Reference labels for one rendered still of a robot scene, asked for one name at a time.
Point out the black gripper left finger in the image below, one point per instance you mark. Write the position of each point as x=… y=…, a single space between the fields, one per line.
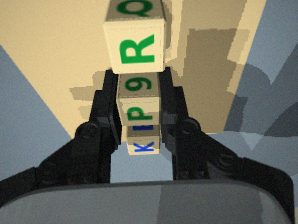
x=80 y=158

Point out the beige flat mat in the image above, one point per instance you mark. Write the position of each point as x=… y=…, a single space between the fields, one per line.
x=60 y=47

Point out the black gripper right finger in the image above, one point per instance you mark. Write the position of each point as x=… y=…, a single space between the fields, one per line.
x=199 y=156

